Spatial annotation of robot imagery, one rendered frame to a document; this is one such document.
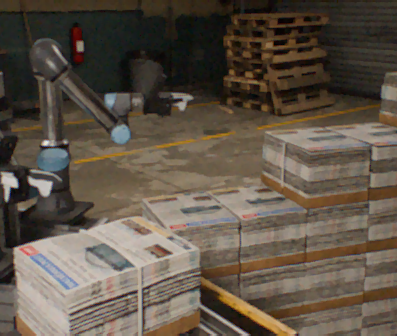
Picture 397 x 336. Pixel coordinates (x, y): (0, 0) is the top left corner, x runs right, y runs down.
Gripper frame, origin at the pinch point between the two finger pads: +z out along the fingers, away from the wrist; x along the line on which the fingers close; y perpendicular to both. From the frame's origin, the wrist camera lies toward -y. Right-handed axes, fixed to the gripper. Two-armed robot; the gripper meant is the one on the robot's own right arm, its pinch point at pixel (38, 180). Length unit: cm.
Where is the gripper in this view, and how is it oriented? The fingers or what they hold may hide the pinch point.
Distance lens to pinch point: 145.8
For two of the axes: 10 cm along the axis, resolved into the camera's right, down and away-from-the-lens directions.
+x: -6.6, 0.7, -7.5
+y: -1.0, 9.8, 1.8
